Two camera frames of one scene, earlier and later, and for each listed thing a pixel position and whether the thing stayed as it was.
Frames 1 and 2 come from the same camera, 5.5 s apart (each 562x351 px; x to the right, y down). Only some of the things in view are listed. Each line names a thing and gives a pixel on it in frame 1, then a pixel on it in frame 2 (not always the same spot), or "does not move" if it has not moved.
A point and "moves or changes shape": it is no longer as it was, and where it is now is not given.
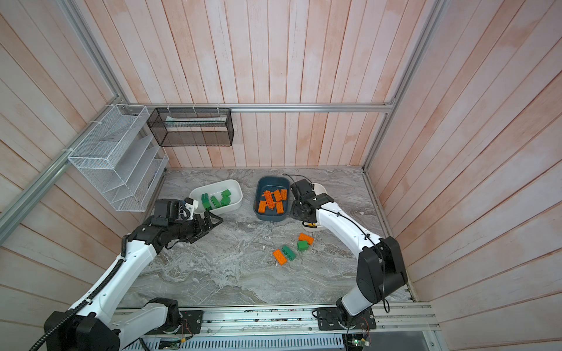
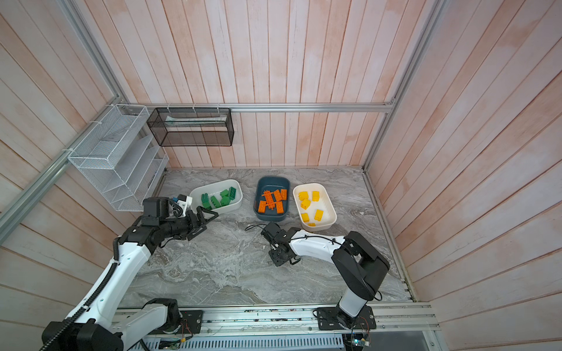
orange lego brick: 278,196 does not move
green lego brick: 216,202 does not move
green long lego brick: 290,254 moves or changes shape
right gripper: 294,210 → 276,259
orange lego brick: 262,206 does not move
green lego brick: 205,202 does not move
